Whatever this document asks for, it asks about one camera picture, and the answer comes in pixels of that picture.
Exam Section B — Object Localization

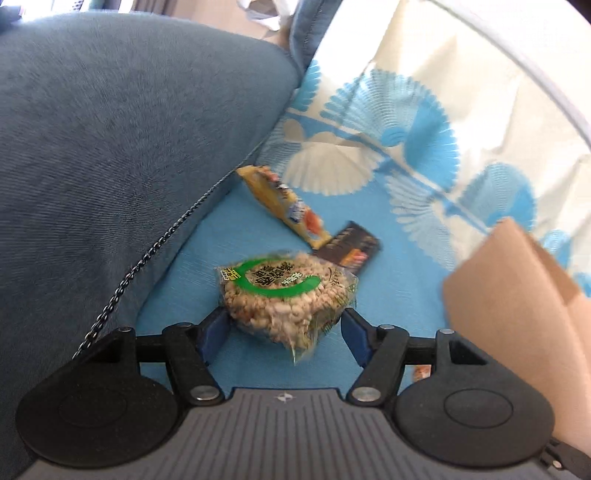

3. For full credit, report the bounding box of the green label peanut pack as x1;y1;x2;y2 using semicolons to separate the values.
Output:
216;252;358;363

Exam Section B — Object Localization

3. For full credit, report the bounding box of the brown cardboard box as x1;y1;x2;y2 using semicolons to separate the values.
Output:
443;219;590;453

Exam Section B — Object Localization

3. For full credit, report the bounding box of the red snack packet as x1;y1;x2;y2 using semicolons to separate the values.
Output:
413;365;432;383

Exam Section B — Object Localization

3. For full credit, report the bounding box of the blue sofa armrest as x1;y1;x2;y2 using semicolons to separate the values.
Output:
1;13;301;479

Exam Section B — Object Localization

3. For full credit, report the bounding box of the dark brown chocolate bar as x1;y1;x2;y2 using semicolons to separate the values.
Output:
314;221;382;275

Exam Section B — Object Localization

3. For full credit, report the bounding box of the yellow snack bar wrapper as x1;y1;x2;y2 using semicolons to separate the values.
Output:
236;166;332;250

